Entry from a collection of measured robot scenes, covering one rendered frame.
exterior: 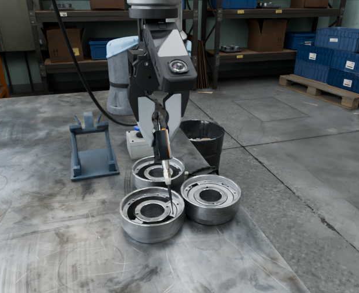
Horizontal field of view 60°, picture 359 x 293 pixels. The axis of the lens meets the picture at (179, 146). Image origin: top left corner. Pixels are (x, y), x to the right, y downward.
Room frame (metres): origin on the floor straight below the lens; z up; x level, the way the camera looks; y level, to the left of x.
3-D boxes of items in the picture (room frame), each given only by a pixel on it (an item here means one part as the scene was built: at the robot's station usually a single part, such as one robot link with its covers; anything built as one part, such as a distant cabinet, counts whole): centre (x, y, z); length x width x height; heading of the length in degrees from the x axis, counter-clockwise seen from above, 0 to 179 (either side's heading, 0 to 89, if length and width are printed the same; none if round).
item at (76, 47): (3.90, 1.36, 0.64); 0.49 x 0.40 x 0.37; 112
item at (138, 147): (0.69, 0.09, 0.82); 0.08 x 0.07 x 0.05; 17
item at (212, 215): (0.46, -0.06, 0.82); 0.10 x 0.10 x 0.04
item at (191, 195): (0.46, -0.06, 0.82); 0.08 x 0.08 x 0.02
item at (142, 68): (0.50, 0.04, 1.07); 0.09 x 0.08 x 0.12; 17
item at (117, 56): (1.03, 0.16, 0.97); 0.13 x 0.12 x 0.14; 90
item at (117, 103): (1.03, 0.17, 0.85); 0.15 x 0.15 x 0.10
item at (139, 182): (0.54, 0.04, 0.82); 0.10 x 0.10 x 0.04
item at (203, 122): (1.73, -0.10, 0.21); 0.34 x 0.34 x 0.43
